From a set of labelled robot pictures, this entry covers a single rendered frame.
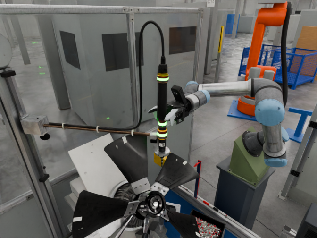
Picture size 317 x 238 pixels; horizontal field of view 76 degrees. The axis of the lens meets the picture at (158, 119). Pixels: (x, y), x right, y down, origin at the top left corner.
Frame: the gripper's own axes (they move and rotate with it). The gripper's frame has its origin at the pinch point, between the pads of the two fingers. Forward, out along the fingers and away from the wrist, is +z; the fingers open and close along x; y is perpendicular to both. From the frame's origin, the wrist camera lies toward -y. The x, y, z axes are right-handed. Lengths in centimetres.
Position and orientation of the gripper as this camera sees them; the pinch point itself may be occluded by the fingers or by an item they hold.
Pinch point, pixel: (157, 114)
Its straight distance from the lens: 83.4
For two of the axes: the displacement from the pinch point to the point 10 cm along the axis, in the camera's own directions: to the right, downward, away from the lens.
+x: -7.2, -3.2, 6.2
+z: -7.0, 3.3, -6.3
